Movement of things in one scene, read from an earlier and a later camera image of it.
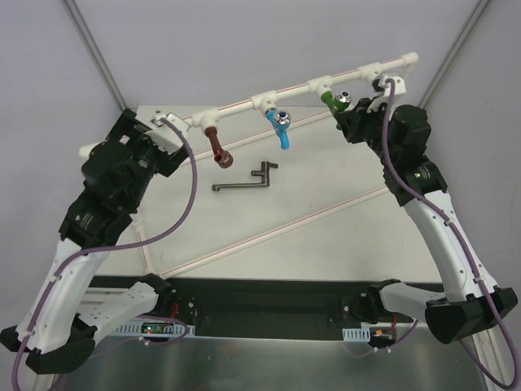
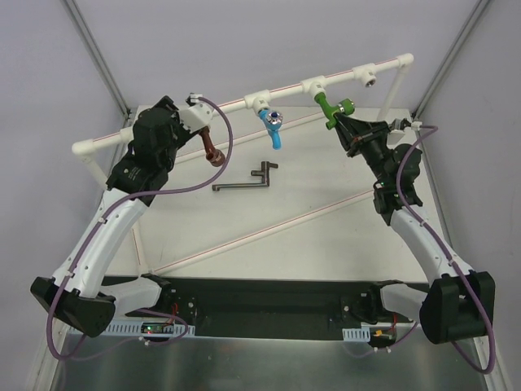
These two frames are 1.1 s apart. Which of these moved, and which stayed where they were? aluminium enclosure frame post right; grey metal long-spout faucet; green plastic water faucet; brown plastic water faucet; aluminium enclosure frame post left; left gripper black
Moved: green plastic water faucet; brown plastic water faucet; left gripper black
Stayed: grey metal long-spout faucet; aluminium enclosure frame post left; aluminium enclosure frame post right
